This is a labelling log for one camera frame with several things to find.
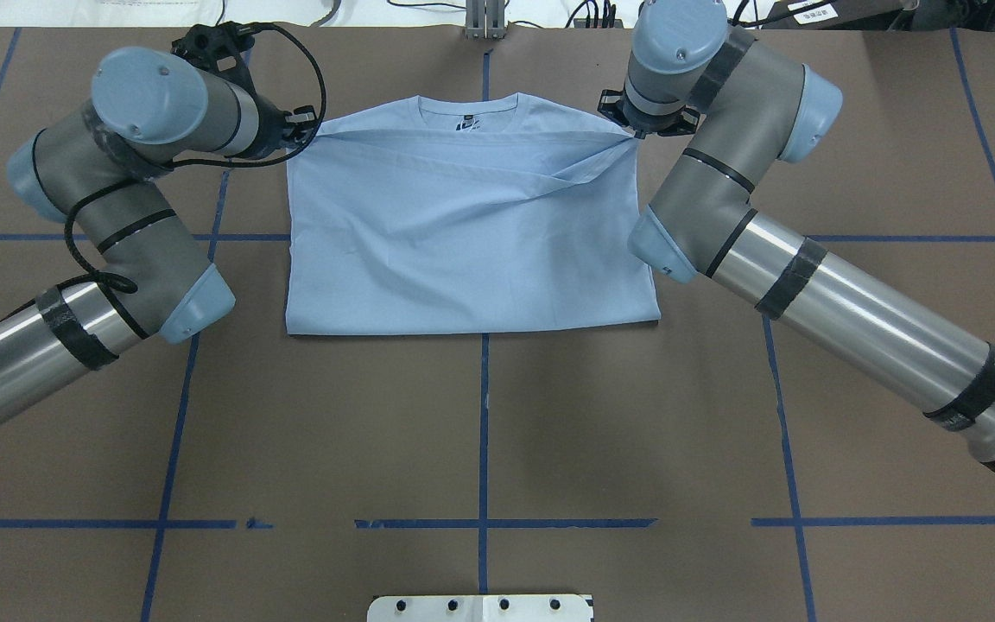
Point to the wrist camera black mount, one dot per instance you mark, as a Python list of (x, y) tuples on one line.
[(219, 50), (610, 106)]

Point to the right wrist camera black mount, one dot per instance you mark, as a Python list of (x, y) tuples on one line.
[(610, 106)]

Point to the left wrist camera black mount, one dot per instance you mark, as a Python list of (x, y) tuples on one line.
[(219, 50)]

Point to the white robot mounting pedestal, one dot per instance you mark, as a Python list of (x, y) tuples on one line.
[(483, 607)]

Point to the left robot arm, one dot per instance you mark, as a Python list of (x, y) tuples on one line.
[(94, 172)]

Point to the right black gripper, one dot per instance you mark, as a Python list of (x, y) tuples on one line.
[(655, 124)]

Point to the light blue t-shirt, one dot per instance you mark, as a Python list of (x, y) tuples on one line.
[(423, 217)]

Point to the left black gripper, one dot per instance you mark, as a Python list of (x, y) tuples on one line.
[(272, 126)]

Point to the aluminium frame post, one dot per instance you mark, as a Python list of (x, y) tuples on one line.
[(485, 19)]

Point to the black power adapter with label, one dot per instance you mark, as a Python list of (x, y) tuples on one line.
[(833, 15)]

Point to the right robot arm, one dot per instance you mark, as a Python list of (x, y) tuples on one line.
[(744, 107)]

